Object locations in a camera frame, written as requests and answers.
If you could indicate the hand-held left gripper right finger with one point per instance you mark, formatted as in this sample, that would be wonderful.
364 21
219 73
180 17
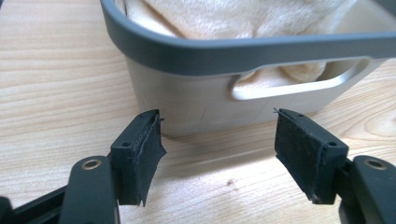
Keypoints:
305 155

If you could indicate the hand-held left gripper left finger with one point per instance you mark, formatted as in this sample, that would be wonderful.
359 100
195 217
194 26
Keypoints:
137 161

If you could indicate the white basket with grey rim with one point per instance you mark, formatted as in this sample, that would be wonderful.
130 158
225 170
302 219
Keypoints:
193 99

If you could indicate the cream fluffy towel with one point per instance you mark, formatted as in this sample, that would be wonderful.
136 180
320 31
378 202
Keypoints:
230 18

